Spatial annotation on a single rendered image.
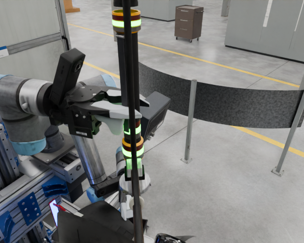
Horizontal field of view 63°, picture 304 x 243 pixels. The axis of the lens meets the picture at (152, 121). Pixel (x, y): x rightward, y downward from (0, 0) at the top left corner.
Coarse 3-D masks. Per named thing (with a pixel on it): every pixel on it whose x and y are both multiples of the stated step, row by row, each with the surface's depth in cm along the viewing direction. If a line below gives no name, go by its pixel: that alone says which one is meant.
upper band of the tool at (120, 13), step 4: (112, 12) 37; (116, 12) 39; (120, 12) 39; (132, 12) 39; (136, 12) 37; (116, 20) 37; (136, 20) 37; (120, 32) 37; (132, 32) 37; (136, 32) 38
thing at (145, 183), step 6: (126, 162) 49; (138, 162) 49; (126, 168) 47; (138, 168) 47; (126, 174) 49; (138, 174) 48; (144, 174) 49; (120, 180) 56; (126, 180) 49; (144, 180) 56; (120, 186) 55; (126, 186) 55; (144, 186) 55; (126, 192) 54; (144, 192) 55
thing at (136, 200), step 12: (132, 60) 32; (132, 72) 33; (132, 84) 34; (132, 96) 35; (132, 108) 36; (132, 120) 37; (132, 132) 38; (132, 144) 39; (132, 156) 40; (132, 168) 40; (132, 204) 40
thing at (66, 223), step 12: (60, 216) 51; (72, 216) 53; (60, 228) 48; (72, 228) 50; (84, 228) 52; (96, 228) 55; (108, 228) 58; (60, 240) 46; (72, 240) 48; (84, 240) 50; (96, 240) 52; (108, 240) 54; (120, 240) 57; (132, 240) 61
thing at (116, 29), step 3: (114, 27) 38; (117, 27) 37; (120, 27) 37; (123, 27) 37; (132, 27) 37; (135, 27) 37; (138, 27) 38; (114, 30) 38; (117, 30) 37; (120, 30) 37; (123, 30) 37; (132, 30) 37; (135, 30) 37; (138, 30) 38
